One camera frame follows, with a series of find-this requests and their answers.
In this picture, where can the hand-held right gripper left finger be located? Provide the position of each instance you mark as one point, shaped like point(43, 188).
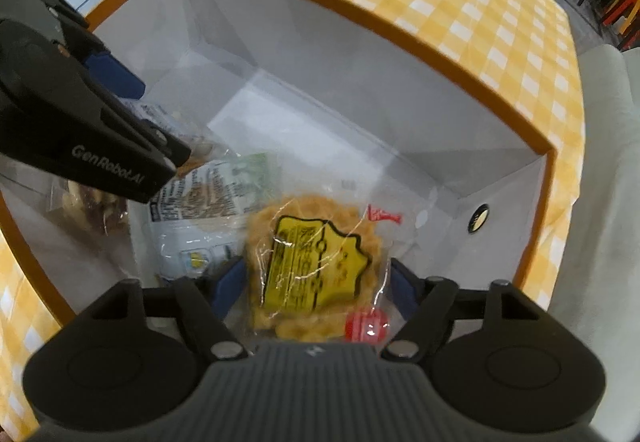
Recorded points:
point(231, 279)

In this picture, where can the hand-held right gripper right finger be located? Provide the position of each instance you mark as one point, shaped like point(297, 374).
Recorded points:
point(403, 286)

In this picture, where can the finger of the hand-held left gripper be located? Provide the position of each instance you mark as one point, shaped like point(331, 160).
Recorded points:
point(117, 72)
point(165, 147)

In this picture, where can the potato chips packet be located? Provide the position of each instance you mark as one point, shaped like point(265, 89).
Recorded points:
point(210, 202)

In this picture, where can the clear waffle cookie packet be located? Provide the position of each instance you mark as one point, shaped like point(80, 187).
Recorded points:
point(312, 267)

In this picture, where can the clear mixed snack bag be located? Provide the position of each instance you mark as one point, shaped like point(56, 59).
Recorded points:
point(92, 204)

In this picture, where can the orange cardboard box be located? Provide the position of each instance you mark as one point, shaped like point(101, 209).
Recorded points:
point(350, 122)

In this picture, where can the grey sofa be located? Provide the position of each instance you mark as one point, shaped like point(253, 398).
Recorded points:
point(605, 222)

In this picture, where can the yellow checked tablecloth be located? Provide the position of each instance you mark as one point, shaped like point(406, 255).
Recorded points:
point(450, 12)

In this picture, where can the orange stool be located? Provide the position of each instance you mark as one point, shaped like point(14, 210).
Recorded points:
point(622, 10)

